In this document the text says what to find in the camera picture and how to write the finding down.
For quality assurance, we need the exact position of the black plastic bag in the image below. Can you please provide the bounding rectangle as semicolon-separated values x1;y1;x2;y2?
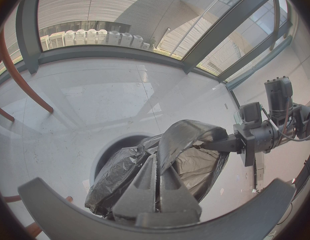
84;119;231;217

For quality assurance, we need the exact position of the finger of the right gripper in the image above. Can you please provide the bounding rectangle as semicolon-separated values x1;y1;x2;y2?
200;133;243;153

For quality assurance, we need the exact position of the grey trash bin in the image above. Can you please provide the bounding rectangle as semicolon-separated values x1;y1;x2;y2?
89;133;158;188

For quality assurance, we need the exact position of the window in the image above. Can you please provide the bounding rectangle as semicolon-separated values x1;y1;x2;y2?
0;0;295;90

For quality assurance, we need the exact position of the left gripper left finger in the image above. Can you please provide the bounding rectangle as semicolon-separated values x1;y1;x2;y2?
112;154;157;220

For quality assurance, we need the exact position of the white cushioned wooden chair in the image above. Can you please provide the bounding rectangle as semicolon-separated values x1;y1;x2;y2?
0;26;73;240

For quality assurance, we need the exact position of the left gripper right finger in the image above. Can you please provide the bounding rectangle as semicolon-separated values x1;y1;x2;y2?
159;165;203;216

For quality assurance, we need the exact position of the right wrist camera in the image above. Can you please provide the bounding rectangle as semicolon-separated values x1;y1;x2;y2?
234;102;264;130

